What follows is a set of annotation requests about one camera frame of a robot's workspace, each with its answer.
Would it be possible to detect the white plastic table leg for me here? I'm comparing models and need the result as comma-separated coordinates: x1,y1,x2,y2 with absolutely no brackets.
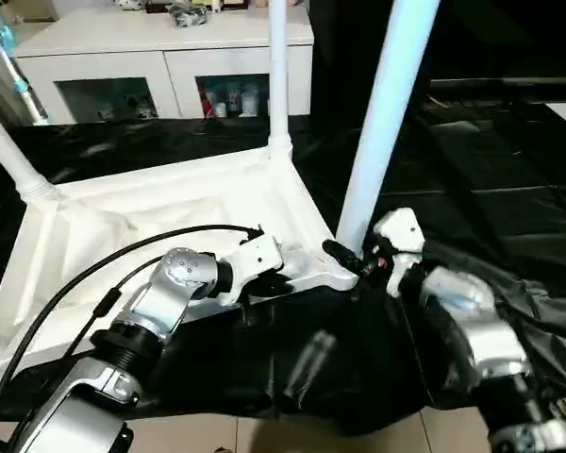
0,94,60,202
267,0,295,161
335,0,441,261

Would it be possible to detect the white plastic table top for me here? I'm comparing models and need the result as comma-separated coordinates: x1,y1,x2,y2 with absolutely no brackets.
0,142,359,391

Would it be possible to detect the black plastic mat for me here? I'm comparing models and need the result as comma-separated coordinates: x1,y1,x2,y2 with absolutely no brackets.
0,94,566,437

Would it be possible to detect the white glass-door cabinet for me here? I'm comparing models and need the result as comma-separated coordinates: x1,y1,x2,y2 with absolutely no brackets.
14,0,314,124

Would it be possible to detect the grey crumpled object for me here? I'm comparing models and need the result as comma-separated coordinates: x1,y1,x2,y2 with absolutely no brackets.
168,3,214,28

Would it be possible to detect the white pole with blue band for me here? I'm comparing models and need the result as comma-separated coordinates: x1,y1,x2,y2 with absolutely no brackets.
0,28,48,126

